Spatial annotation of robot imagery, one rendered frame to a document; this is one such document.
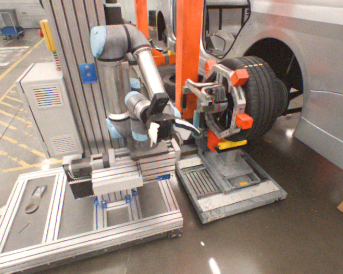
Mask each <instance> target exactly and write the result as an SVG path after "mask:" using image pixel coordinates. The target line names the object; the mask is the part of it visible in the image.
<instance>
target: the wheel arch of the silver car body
mask: <svg viewBox="0 0 343 274"><path fill-rule="evenodd" d="M293 54H294V55H295V53H294V52H293V50H292V48H291V47H290V46H289V45H288V44H287V43H286V42H285V41H283V40H282V39H279V38H277V37H273V36H267V37H262V38H260V39H257V40H256V41H254V42H253V43H252V44H251V45H250V46H249V47H247V48H246V50H245V52H244V53H243V54H242V56H241V57H248V56H255V57H259V58H261V59H262V60H264V61H266V62H267V63H268V64H269V66H270V67H271V69H272V70H273V72H274V74H275V73H276V72H277V70H278V69H279V68H280V67H282V65H283V63H284V62H286V61H287V60H288V58H290V59H289V60H288V61H287V62H286V63H285V65H284V66H283V67H282V68H281V69H280V70H279V71H278V72H277V74H276V75H275V76H276V77H279V78H281V79H282V78H283V74H284V73H286V72H287V69H288V67H289V63H290V61H291V58H292V55H293ZM289 73H290V74H291V76H290V79H288V81H287V83H289V84H291V85H292V88H293V89H296V90H298V91H300V92H303V104H304V79H303V73H302V69H301V65H300V63H299V60H298V58H297V57H296V55H295V58H294V60H293V63H292V66H291V70H290V72H289ZM302 111H303V106H302ZM302 111H301V116H302ZM301 116H300V119H301ZM300 119H299V122H300ZM299 122H298V125H299ZM298 125H297V126H296V128H297V127H298ZM296 128H295V130H296ZM295 130H294V131H293V133H292V136H293V134H294V132H295Z"/></svg>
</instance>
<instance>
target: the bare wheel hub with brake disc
mask: <svg viewBox="0 0 343 274"><path fill-rule="evenodd" d="M277 81H278V88H279V93H280V102H279V103H280V106H279V112H278V116H279V115H280V114H282V113H283V112H284V110H285V109H286V106H287V102H288V94H287V89H286V87H285V85H284V83H283V82H282V81H281V80H279V79H278V78H277Z"/></svg>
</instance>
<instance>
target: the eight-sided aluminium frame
mask: <svg viewBox="0 0 343 274"><path fill-rule="evenodd" d="M217 72H218V73H219V74H221V75H223V76H224V77H225V78H227V80H228V84H229V88H230V91H231V93H232V96H233V99H234V105H235V106H234V112H233V116H232V122H231V125H230V128H229V129H227V130H225V131H224V130H222V129H221V127H220V126H219V125H218V124H216V123H215V122H214V120H213V116H212V113H209V114H206V113H205V120H206V124H207V126H208V127H209V128H210V129H211V130H212V131H213V133H214V134H215V136H217V137H218V138H219V139H223V138H227V137H229V136H231V135H234V134H236V133H238V132H239V131H240V127H239V126H237V125H236V124H235V121H236V115H238V114H243V113H244V108H245V107H246V106H245V105H246V103H245V99H244V96H243V92H242V89H241V86H233V84H232V81H231V80H230V77H231V76H232V75H233V74H234V72H235V71H233V70H230V69H228V68H226V67H225V66H223V65H222V64H217V65H213V66H212V68H211V69H210V70H209V72H208V73H207V75H206V76H205V77H204V78H203V84H205V83H210V82H211V80H213V79H214V77H215V76H216V75H217ZM206 93H207V94H209V95H210V90H207V91H206ZM209 118H210V119H209Z"/></svg>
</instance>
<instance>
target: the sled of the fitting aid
mask: <svg viewBox="0 0 343 274"><path fill-rule="evenodd" d="M201 161H202V163H203V164H204V166H205V167H206V169H207V170H208V172H209V173H210V175H211V176H212V178H213V179H214V181H215V182H216V183H217V185H218V186H219V188H220V189H221V191H222V192H223V194H224V195H227V194H232V193H235V192H238V191H242V190H246V189H250V188H254V187H257V186H259V185H260V181H261V179H260V178H259V177H258V176H257V175H256V174H255V173H254V172H253V171H252V173H248V174H245V175H240V176H236V177H232V178H228V179H223V178H222V177H221V175H220V174H219V173H218V171H217V170H216V169H215V168H214V167H213V165H212V164H211V162H210V161H209V160H208V158H207V156H206V155H205V154H204V155H201Z"/></svg>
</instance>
